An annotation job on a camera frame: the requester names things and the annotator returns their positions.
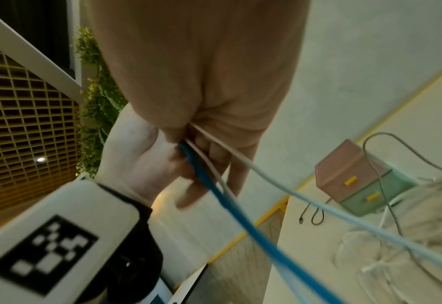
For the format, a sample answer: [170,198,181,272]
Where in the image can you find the person's right hand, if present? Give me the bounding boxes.
[89,0,312,210]

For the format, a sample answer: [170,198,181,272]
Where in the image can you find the person's left hand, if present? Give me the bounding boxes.
[94,104,182,210]

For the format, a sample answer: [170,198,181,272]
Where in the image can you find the thin white cable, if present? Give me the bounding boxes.
[187,142,305,304]

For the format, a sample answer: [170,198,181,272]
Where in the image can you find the blue cable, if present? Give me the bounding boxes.
[177,141,348,304]

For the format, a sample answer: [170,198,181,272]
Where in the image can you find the thick white cable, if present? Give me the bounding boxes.
[190,123,442,279]

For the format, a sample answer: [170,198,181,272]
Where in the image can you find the green artificial plant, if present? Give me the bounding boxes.
[72,27,130,179]

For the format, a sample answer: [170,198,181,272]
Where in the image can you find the wooden lattice panel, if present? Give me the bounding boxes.
[0,38,83,222]

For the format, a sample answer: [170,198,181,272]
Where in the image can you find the white board with black edge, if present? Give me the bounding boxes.
[160,262,210,304]

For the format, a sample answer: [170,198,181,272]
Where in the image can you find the pink and green drawer box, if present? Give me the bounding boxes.
[314,138,420,217]

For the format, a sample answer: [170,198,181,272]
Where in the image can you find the black wrist strap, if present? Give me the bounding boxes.
[82,182,165,304]

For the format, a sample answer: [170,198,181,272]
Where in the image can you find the white wrist camera with marker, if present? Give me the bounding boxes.
[0,177,142,304]

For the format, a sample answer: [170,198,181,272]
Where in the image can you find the white window frame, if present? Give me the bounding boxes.
[0,4,83,90]

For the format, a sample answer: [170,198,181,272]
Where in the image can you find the thin black cable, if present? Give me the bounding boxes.
[299,198,333,226]

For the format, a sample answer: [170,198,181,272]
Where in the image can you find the grey cable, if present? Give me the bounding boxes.
[362,132,442,297]

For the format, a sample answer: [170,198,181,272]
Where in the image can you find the tangle of white cables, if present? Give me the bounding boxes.
[333,173,442,304]

